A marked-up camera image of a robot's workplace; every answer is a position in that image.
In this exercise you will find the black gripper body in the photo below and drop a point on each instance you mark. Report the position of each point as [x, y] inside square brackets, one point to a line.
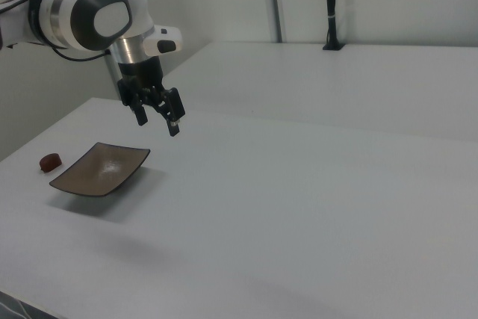
[143, 72]

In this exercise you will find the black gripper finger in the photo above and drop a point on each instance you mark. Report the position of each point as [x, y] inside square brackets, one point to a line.
[141, 115]
[173, 106]

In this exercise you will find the small round brown food item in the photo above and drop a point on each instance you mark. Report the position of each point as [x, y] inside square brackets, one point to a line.
[50, 162]

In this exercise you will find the square brown ceramic plate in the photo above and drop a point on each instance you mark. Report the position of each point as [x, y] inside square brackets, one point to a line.
[101, 169]

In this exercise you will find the grey vertical wall profile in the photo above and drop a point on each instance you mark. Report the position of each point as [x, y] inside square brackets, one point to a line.
[277, 1]

